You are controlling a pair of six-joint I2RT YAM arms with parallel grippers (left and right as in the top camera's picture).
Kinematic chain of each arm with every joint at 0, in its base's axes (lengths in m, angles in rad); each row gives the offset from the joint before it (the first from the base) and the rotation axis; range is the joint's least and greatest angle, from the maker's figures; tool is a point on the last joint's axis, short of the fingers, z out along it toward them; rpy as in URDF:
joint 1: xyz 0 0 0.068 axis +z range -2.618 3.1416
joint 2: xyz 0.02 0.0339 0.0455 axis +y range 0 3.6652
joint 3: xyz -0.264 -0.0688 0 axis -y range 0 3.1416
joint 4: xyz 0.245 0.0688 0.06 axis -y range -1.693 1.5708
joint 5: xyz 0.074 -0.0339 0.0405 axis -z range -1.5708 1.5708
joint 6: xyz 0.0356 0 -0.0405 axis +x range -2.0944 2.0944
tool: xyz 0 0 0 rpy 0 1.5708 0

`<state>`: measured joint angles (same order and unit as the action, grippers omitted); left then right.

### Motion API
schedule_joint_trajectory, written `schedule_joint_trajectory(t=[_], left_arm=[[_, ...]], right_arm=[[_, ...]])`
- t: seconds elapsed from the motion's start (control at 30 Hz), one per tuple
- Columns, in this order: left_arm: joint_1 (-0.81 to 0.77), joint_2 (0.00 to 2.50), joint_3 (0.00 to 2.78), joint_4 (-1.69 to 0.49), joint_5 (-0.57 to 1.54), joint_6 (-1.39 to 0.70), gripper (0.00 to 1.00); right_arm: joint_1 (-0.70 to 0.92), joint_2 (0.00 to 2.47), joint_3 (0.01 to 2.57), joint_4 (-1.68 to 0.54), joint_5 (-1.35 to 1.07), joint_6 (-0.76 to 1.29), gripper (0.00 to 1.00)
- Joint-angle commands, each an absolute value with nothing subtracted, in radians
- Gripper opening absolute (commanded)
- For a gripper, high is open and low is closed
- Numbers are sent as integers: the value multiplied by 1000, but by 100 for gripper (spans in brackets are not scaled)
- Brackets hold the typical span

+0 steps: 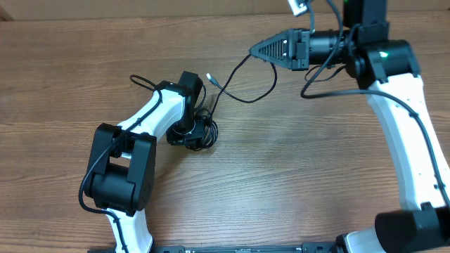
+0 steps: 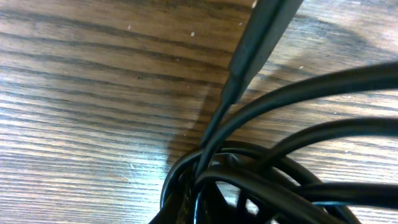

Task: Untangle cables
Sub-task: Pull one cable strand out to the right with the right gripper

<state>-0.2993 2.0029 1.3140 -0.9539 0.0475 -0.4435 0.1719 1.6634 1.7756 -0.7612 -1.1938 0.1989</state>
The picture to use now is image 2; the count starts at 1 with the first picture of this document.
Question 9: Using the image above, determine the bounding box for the thin black USB cable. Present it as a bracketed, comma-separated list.
[160, 0, 363, 224]

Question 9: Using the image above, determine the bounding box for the thick black USB cable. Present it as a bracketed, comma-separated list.
[149, 62, 398, 224]

